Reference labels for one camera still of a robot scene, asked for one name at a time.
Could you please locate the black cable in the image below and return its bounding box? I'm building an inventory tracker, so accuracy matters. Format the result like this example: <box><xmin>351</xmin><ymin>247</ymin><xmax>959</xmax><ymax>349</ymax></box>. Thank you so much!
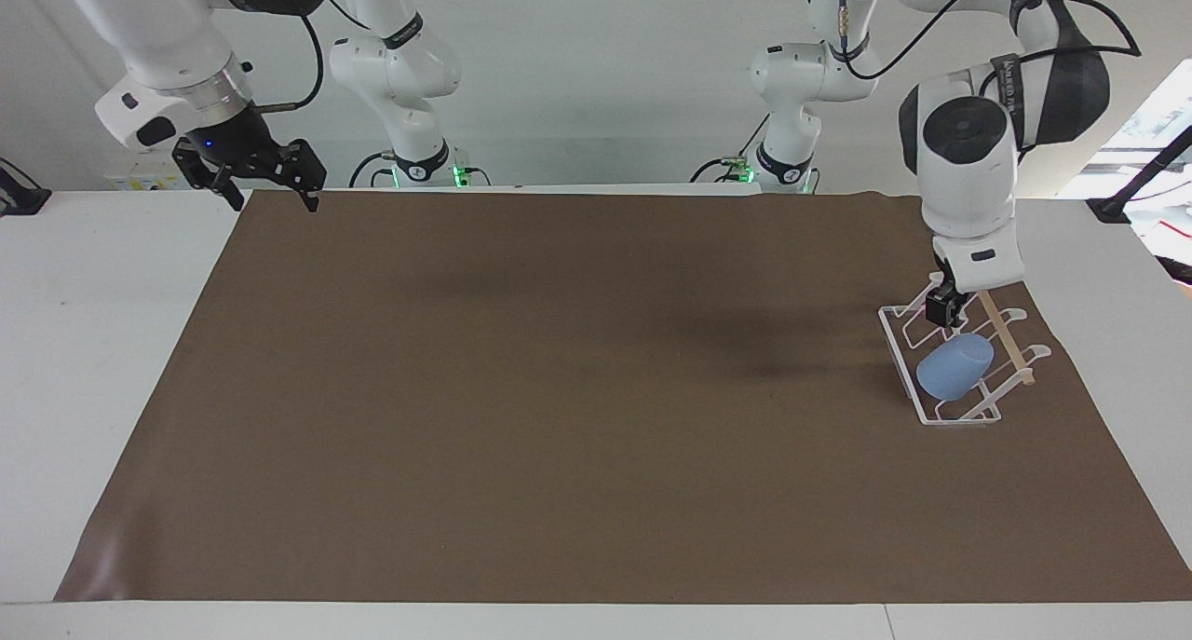
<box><xmin>690</xmin><ymin>112</ymin><xmax>773</xmax><ymax>184</ymax></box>
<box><xmin>349</xmin><ymin>150</ymin><xmax>398</xmax><ymax>190</ymax></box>
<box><xmin>978</xmin><ymin>0</ymin><xmax>1144</xmax><ymax>97</ymax></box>
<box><xmin>833</xmin><ymin>0</ymin><xmax>1025</xmax><ymax>82</ymax></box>
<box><xmin>251</xmin><ymin>11</ymin><xmax>327</xmax><ymax>116</ymax></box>

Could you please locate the blue cup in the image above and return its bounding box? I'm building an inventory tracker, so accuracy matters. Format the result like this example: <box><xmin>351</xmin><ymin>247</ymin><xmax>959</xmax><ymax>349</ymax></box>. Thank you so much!
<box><xmin>916</xmin><ymin>333</ymin><xmax>995</xmax><ymax>402</ymax></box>

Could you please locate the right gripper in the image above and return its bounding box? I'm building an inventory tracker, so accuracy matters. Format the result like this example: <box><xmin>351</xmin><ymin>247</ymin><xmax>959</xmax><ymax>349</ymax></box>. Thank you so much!
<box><xmin>172</xmin><ymin>102</ymin><xmax>329</xmax><ymax>214</ymax></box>

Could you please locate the white wire dish rack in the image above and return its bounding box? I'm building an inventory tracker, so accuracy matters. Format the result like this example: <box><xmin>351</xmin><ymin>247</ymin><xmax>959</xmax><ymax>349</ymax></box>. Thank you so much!
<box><xmin>878</xmin><ymin>286</ymin><xmax>1053</xmax><ymax>428</ymax></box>

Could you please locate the black stand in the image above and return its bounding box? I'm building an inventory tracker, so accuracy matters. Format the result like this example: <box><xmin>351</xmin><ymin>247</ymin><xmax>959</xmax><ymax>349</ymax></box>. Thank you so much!
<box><xmin>0</xmin><ymin>158</ymin><xmax>53</xmax><ymax>218</ymax></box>
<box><xmin>1088</xmin><ymin>126</ymin><xmax>1192</xmax><ymax>226</ymax></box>

